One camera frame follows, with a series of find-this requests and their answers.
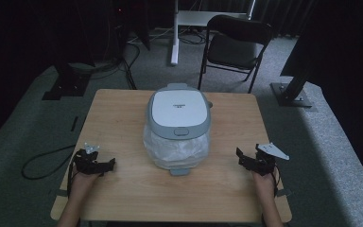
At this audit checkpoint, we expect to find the person's right hand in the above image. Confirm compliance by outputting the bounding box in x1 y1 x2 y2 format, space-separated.
251 169 278 192

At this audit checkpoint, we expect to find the black stand with flat base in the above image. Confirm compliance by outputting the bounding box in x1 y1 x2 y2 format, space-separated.
42 61 92 101

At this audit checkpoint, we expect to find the white plastic bag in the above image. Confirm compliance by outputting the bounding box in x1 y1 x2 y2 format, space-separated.
143 126 210 168

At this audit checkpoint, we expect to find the black folding chair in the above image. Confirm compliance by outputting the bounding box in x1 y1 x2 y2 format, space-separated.
197 14 274 95

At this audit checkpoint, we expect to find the right hand-held gripper cable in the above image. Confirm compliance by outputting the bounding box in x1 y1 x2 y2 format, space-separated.
271 165 281 198

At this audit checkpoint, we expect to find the black stand with metal base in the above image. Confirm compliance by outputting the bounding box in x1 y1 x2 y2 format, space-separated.
269 31 314 109

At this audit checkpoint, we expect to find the person's left hand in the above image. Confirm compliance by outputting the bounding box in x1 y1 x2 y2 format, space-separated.
71 170 104 191

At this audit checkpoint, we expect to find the bundle of black floor cables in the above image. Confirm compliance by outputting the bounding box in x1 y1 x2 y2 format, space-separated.
89 29 209 91

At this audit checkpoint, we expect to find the black cable on floor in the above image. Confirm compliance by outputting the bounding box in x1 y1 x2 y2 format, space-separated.
21 144 77 181

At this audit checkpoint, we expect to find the left hand-held gripper cable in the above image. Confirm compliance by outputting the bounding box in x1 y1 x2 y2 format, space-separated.
66 154 78 198

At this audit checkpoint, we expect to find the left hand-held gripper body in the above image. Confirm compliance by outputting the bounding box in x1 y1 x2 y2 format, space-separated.
72 142 108 176

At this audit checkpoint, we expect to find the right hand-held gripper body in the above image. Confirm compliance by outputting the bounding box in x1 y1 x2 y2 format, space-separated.
249 142 291 177

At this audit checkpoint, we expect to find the white desk frame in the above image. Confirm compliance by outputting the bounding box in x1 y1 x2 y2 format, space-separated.
169 0 257 66

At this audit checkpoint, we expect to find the hand-held gripper cable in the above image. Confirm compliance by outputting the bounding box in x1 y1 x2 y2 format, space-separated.
271 165 281 198
66 154 78 198

